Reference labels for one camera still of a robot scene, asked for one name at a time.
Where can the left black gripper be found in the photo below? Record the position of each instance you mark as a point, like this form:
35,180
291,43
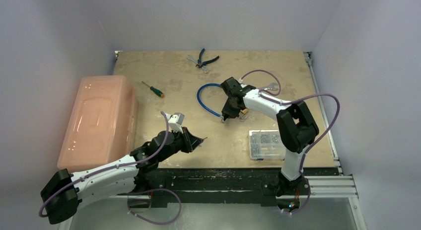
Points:
190,141

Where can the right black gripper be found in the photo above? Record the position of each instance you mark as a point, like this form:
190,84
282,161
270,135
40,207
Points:
229,111

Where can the brass padlock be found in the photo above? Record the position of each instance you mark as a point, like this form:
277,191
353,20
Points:
243,114

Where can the blue cable lock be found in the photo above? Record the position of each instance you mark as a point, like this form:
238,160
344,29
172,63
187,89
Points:
198,96

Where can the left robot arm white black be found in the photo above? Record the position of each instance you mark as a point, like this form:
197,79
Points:
65,192

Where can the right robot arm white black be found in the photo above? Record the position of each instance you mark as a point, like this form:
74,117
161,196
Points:
297,127

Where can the small silver wrench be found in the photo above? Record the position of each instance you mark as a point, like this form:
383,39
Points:
204,68

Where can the large silver open wrench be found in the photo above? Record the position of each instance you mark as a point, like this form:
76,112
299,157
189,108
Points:
271,86

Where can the clear plastic screw box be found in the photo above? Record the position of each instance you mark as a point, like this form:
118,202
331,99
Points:
266,144

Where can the pink plastic storage box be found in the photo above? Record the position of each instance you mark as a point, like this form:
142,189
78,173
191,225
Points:
102,126

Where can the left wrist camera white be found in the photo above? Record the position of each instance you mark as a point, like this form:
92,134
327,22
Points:
175,122

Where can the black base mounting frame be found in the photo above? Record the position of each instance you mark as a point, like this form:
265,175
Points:
217,186

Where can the green handled screwdriver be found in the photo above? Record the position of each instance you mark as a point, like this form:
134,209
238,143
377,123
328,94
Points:
156,91

